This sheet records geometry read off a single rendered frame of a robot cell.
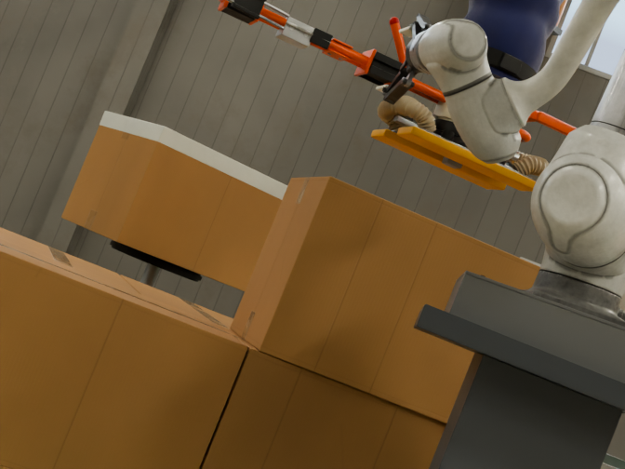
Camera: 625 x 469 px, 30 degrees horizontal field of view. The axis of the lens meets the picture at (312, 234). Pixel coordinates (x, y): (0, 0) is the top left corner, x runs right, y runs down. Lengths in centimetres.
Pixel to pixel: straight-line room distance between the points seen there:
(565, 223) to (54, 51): 1002
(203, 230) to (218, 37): 748
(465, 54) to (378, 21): 905
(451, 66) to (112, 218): 187
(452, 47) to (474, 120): 15
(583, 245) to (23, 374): 115
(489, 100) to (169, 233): 184
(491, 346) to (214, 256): 220
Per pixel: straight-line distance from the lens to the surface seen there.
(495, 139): 225
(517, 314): 198
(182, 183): 386
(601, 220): 187
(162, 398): 245
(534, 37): 276
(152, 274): 408
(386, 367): 254
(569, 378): 191
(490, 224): 1092
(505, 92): 225
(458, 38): 219
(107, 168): 398
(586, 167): 188
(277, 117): 1109
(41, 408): 244
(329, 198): 248
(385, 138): 278
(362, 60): 268
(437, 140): 261
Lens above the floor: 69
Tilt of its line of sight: 3 degrees up
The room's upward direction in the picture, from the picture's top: 22 degrees clockwise
